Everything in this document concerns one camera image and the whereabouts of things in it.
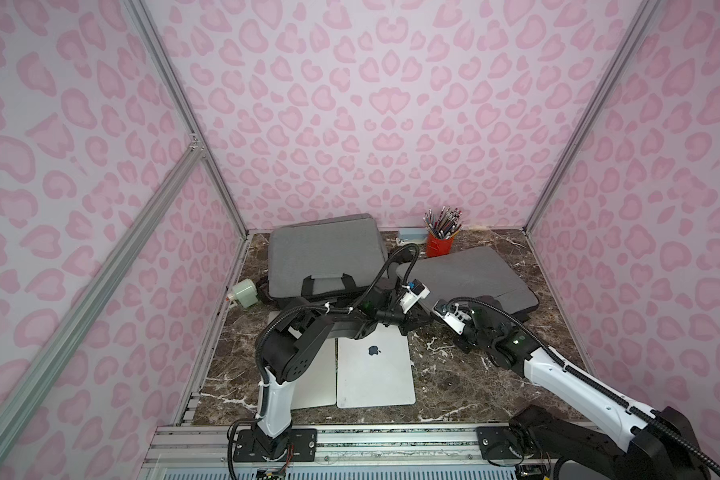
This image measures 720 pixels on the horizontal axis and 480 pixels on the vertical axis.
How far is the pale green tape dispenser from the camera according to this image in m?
0.95

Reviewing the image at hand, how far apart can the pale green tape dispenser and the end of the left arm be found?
0.42 metres

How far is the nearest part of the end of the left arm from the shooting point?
749mm
